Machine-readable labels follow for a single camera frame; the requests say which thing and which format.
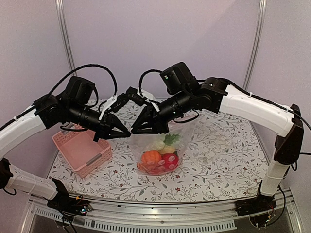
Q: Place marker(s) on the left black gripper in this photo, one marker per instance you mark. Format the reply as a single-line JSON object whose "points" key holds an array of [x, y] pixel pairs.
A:
{"points": [[107, 124]]}

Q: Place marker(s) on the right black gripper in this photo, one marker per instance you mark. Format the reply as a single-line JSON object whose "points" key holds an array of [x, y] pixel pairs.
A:
{"points": [[158, 126]]}

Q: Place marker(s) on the white garlic toy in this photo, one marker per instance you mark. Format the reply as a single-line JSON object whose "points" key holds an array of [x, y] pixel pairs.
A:
{"points": [[166, 139]]}

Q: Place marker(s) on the clear zip top bag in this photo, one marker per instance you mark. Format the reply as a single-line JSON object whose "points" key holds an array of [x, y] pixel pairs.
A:
{"points": [[138, 143]]}

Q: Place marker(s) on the orange green papaya toy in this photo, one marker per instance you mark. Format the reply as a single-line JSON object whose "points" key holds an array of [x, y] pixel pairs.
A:
{"points": [[141, 167]]}

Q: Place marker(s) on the red apple toy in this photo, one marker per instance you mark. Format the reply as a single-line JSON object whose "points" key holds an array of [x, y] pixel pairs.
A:
{"points": [[169, 161]]}

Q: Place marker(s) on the orange red mango toy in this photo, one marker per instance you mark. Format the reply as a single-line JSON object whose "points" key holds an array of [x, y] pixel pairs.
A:
{"points": [[155, 169]]}

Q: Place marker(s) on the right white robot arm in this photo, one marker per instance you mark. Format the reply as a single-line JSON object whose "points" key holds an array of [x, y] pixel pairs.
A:
{"points": [[220, 95]]}

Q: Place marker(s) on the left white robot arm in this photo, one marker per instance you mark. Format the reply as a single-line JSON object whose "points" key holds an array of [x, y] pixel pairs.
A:
{"points": [[69, 106]]}

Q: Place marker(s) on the pink plastic basket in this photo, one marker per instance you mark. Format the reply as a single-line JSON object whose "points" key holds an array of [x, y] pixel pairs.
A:
{"points": [[82, 153]]}

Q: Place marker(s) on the floral tablecloth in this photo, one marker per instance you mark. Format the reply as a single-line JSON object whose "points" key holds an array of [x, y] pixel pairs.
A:
{"points": [[223, 161]]}

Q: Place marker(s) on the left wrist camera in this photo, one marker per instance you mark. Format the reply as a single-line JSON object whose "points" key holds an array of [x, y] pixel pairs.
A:
{"points": [[113, 104]]}

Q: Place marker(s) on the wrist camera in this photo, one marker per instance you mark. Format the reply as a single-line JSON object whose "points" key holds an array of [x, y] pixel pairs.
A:
{"points": [[113, 104], [143, 97]]}

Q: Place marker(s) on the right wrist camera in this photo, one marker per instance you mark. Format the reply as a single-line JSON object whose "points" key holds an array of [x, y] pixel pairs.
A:
{"points": [[143, 97]]}

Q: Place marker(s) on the front aluminium rail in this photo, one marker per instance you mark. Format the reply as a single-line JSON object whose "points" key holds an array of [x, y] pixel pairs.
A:
{"points": [[120, 216]]}

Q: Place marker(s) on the left aluminium frame post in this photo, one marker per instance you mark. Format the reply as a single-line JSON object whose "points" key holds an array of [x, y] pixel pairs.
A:
{"points": [[64, 33]]}

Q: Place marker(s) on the aluminium frame post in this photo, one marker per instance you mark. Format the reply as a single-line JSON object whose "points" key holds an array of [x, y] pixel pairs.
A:
{"points": [[64, 33], [256, 43]]}

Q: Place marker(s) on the right aluminium frame post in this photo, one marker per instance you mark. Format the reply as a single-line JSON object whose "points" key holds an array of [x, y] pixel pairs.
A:
{"points": [[256, 43]]}

